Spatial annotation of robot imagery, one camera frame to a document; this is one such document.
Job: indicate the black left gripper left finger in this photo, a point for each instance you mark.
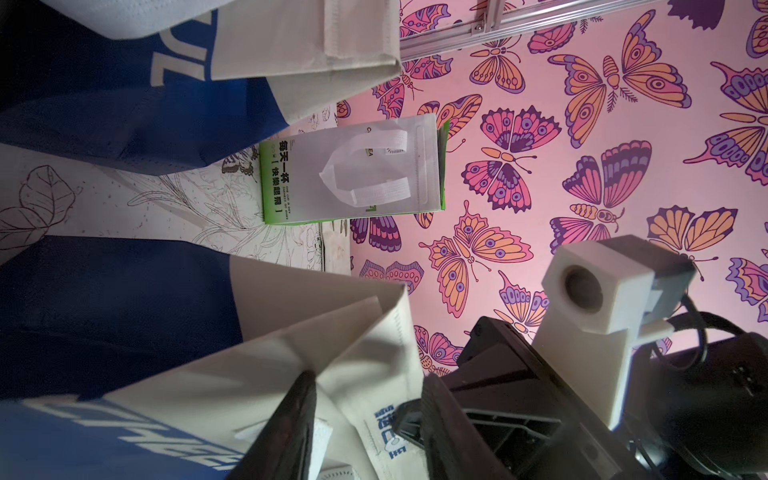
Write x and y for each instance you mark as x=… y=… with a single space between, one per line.
x=282 y=450

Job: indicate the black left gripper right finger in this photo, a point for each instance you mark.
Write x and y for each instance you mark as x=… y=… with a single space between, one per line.
x=454 y=448

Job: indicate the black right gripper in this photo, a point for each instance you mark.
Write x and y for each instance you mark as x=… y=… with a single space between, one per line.
x=528 y=417

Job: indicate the blue white takeout bag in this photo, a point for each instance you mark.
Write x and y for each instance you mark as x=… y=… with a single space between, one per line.
x=153 y=359

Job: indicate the green white takeout bag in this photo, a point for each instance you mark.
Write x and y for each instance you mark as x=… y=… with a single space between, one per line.
x=385 y=168

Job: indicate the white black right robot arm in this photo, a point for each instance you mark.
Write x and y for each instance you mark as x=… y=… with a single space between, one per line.
x=708 y=420

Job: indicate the back left blue white bag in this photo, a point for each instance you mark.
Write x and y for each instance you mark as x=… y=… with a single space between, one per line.
x=158 y=87

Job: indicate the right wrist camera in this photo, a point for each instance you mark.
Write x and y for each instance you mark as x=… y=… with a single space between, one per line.
x=606 y=299

